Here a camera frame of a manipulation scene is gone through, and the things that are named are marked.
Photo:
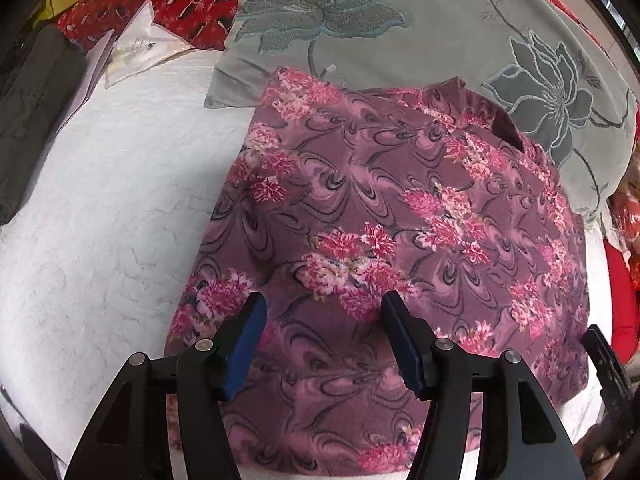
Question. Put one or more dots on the white printed paper bag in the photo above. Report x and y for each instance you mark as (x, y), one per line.
(140, 45)

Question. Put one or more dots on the plush toy in plastic bag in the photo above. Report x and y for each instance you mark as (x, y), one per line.
(625, 205)

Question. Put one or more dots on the plain red cloth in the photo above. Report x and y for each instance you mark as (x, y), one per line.
(622, 300)

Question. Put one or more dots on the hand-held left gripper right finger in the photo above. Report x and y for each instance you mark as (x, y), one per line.
(405, 350)

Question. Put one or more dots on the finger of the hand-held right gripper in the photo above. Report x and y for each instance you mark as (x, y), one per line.
(607, 375)

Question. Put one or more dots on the white quilted bed cover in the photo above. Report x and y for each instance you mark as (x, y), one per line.
(125, 200)

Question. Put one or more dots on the dark green jacket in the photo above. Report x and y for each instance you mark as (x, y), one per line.
(35, 110)

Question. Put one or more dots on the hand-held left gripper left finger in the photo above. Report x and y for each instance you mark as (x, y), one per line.
(245, 345)

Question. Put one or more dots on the yellow box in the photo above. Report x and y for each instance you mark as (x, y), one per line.
(50, 5)

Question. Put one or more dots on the white paper sheet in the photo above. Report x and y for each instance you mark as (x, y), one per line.
(90, 75)

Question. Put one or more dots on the grey floral pillow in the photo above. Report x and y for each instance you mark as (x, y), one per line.
(425, 35)

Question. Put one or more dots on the purple floral shirt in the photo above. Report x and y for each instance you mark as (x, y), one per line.
(375, 185)

